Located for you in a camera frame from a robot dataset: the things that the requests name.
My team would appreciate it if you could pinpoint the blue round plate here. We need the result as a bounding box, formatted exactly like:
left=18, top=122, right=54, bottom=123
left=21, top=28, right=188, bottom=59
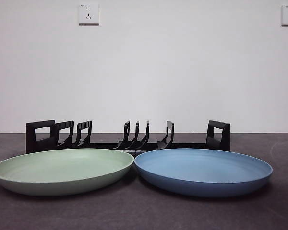
left=134, top=148, right=274, bottom=198

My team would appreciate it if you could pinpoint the green round plate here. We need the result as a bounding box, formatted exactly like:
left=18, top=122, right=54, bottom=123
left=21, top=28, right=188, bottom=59
left=0, top=148, right=135, bottom=197

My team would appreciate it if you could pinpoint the black plate rack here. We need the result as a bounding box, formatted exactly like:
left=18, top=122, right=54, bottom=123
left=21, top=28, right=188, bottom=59
left=25, top=119, right=231, bottom=155

